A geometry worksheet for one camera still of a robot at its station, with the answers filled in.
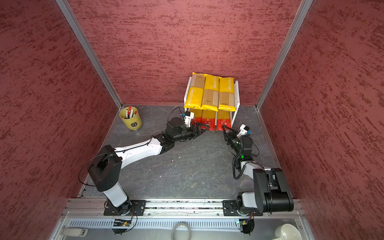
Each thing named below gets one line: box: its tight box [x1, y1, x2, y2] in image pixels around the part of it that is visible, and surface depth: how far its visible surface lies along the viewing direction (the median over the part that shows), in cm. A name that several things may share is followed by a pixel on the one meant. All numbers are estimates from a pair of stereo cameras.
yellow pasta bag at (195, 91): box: [183, 72, 206, 110], surface depth 81 cm
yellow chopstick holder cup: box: [119, 106, 142, 131], surface depth 102 cm
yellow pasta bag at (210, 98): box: [200, 74, 220, 112], surface depth 80 cm
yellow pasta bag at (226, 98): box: [218, 76, 236, 112], surface depth 80 cm
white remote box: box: [60, 227, 89, 237], surface depth 67 cm
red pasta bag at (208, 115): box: [200, 104, 219, 131], surface depth 89 cm
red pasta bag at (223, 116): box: [216, 104, 236, 132], surface depth 85 cm
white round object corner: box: [271, 223, 302, 240], surface depth 63 cm
